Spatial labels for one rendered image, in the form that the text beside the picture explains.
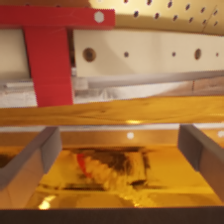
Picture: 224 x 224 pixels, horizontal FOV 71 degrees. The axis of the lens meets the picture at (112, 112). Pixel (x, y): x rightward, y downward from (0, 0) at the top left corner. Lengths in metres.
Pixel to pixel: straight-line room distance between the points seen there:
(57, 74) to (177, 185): 0.24
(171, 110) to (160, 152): 0.08
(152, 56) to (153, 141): 0.15
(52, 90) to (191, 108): 0.22
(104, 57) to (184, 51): 0.11
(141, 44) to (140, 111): 0.11
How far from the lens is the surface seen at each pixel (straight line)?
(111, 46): 0.18
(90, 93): 0.23
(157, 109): 0.27
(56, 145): 0.16
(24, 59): 0.19
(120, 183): 0.28
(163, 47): 0.21
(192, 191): 0.31
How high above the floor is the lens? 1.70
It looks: 18 degrees up
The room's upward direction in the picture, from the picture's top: 179 degrees clockwise
